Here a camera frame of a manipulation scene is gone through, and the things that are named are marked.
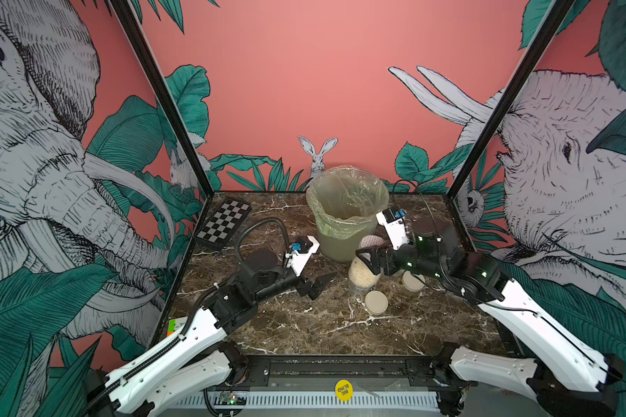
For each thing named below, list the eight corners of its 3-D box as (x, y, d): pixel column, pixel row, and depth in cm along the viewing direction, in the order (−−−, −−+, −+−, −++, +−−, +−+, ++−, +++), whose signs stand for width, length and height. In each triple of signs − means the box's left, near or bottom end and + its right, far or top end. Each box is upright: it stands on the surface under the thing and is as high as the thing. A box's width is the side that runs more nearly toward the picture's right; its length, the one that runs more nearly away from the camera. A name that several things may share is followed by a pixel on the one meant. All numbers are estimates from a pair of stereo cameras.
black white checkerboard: (197, 242, 105) (194, 236, 102) (229, 203, 119) (227, 197, 116) (222, 251, 102) (219, 245, 99) (252, 210, 117) (250, 204, 114)
